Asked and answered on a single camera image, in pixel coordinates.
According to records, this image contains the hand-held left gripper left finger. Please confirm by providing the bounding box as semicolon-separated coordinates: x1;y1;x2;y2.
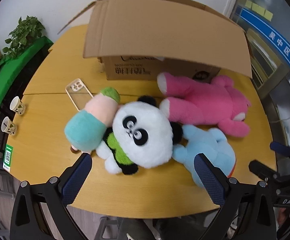
10;152;93;240

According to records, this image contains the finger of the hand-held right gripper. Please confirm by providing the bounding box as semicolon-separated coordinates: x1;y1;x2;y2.
249;159;287;189
270;141;290;167

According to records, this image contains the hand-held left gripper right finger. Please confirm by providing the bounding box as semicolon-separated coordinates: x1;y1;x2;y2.
194;153;278;240

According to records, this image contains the pink plush toy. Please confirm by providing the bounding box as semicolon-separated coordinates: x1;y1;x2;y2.
157;72;251;137

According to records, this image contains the brown cardboard box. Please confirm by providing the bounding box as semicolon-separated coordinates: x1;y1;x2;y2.
57;0;253;82

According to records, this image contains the wooden desktop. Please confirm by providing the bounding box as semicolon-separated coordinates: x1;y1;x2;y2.
8;24;277;217

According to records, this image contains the light blue plush toy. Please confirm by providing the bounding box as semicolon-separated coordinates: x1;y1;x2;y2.
172;124;236;188

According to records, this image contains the pastel plush doll green hat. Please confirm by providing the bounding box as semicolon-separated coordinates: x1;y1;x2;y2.
64;87;121;155

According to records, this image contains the grey office chair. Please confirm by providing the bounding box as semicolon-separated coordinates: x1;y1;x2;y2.
98;215;148;240

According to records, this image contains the green square sticker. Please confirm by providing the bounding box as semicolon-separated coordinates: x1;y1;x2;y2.
3;144;14;172

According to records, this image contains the panda plush toy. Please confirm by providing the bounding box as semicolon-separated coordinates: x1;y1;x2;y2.
96;95;184;175

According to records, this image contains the white paper cup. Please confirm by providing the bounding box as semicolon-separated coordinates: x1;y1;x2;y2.
1;116;17;135
10;96;26;115

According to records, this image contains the clear phone case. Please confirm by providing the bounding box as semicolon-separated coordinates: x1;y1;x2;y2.
65;78;94;112

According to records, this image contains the blue banner strip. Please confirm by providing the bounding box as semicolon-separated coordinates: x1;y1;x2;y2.
242;7;290;82

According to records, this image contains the green board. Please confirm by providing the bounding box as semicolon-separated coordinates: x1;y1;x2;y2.
0;36;54;151

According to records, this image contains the large green potted plant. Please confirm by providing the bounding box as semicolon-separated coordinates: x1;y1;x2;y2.
3;16;46;58

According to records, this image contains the glass door metal frame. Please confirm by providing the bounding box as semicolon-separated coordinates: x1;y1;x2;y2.
229;0;290;160

